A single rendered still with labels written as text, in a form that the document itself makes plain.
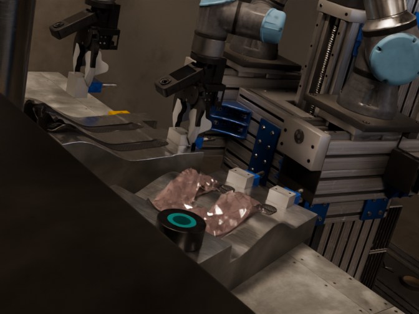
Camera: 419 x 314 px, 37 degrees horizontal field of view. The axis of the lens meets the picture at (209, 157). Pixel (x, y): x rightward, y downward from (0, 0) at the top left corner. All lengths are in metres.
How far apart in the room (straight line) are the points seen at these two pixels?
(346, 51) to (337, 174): 0.39
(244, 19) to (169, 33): 2.17
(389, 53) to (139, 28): 2.24
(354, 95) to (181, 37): 2.15
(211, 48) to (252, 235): 0.47
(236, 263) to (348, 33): 0.87
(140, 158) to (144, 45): 2.17
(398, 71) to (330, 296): 0.51
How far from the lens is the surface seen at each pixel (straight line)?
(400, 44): 1.40
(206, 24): 1.43
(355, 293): 1.26
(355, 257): 2.13
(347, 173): 1.59
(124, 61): 3.49
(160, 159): 1.41
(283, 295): 1.18
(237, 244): 1.13
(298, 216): 1.36
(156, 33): 3.53
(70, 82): 1.66
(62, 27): 1.58
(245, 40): 1.92
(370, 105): 1.58
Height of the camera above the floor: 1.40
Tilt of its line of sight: 20 degrees down
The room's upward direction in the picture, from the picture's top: 13 degrees clockwise
